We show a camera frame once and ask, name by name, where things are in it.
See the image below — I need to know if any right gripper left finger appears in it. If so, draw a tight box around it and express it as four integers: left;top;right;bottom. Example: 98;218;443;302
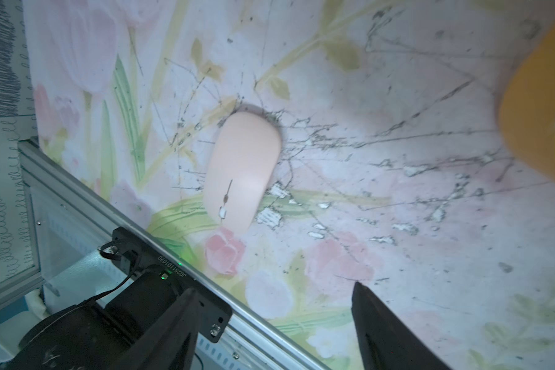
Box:
109;288;200;370

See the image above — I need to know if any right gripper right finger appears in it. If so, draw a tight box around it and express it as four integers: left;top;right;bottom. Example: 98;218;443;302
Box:
351;282;450;370

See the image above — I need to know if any yellow storage box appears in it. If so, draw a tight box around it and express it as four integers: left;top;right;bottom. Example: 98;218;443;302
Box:
498;24;555;181

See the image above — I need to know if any floral pink table mat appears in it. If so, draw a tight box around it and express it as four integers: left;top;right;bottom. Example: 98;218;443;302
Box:
23;1;555;369

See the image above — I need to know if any left pink mouse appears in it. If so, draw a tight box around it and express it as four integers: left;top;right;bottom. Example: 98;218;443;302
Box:
203;112;282;234

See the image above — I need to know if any aluminium mounting rail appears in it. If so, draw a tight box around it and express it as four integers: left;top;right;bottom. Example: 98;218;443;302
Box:
18;139;322;369

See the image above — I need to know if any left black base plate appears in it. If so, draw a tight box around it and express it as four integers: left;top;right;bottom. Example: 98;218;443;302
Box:
99;227;233;343

